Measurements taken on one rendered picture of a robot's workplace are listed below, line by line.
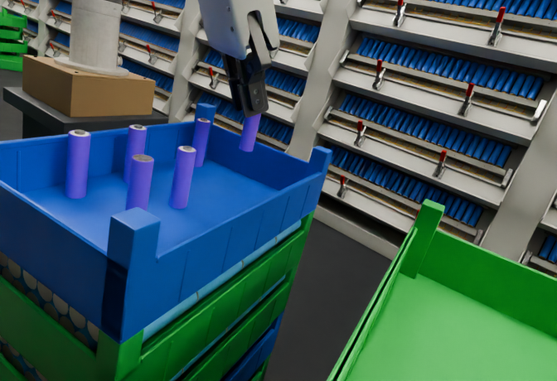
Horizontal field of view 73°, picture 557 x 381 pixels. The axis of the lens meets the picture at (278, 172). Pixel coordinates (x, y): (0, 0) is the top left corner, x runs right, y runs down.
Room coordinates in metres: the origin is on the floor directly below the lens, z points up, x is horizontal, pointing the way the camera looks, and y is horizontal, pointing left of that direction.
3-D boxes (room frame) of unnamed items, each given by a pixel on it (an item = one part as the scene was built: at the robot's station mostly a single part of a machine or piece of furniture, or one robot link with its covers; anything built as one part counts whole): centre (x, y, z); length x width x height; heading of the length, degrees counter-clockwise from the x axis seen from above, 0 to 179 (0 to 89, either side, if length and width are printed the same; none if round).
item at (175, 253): (0.35, 0.09, 0.44); 0.30 x 0.20 x 0.08; 156
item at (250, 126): (0.46, 0.05, 0.48); 0.02 x 0.02 x 0.06
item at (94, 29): (1.07, 0.59, 0.47); 0.19 x 0.19 x 0.18
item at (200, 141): (0.48, 0.11, 0.44); 0.02 x 0.02 x 0.06
